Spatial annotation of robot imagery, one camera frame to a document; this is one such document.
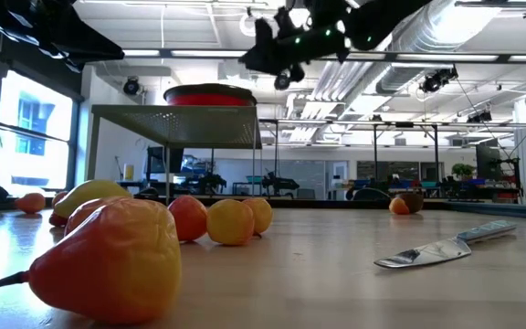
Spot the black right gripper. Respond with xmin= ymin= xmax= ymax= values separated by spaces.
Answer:
xmin=238 ymin=6 xmax=352 ymax=83

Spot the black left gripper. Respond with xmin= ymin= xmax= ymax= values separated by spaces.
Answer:
xmin=16 ymin=0 xmax=125 ymax=74

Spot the red collapsible colander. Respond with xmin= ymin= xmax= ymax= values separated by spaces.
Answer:
xmin=163 ymin=82 xmax=258 ymax=108

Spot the green perforated metal shelf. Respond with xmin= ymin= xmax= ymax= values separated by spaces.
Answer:
xmin=87 ymin=103 xmax=264 ymax=207

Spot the yellow mango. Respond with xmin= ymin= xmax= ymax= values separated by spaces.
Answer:
xmin=52 ymin=179 xmax=134 ymax=219

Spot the small orange fruit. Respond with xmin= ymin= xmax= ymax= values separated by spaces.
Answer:
xmin=388 ymin=196 xmax=411 ymax=216
xmin=242 ymin=196 xmax=274 ymax=235

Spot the silver toy knife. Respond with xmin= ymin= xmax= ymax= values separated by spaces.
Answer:
xmin=373 ymin=218 xmax=519 ymax=270

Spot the black ceiling spotlight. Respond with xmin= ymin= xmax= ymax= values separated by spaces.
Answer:
xmin=122 ymin=76 xmax=142 ymax=97
xmin=273 ymin=72 xmax=291 ymax=92

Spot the white ceiling pipe bundle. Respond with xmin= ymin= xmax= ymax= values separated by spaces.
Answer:
xmin=285 ymin=40 xmax=399 ymax=143

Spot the black monitor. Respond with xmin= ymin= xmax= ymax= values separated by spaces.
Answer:
xmin=475 ymin=144 xmax=502 ymax=182
xmin=146 ymin=145 xmax=185 ymax=175

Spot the green potted plant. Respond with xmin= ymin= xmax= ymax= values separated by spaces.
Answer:
xmin=450 ymin=162 xmax=476 ymax=182

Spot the white ring light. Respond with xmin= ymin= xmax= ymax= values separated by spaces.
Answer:
xmin=238 ymin=11 xmax=258 ymax=37

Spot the black clamp handle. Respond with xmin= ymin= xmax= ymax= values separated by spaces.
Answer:
xmin=134 ymin=186 xmax=160 ymax=200
xmin=352 ymin=186 xmax=393 ymax=209

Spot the silver ventilation duct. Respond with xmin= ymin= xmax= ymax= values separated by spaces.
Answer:
xmin=372 ymin=0 xmax=501 ymax=96

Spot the black background rack frame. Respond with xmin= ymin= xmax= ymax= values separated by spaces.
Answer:
xmin=258 ymin=117 xmax=526 ymax=185

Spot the black ceiling camera cluster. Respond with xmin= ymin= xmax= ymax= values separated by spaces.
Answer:
xmin=417 ymin=65 xmax=459 ymax=95

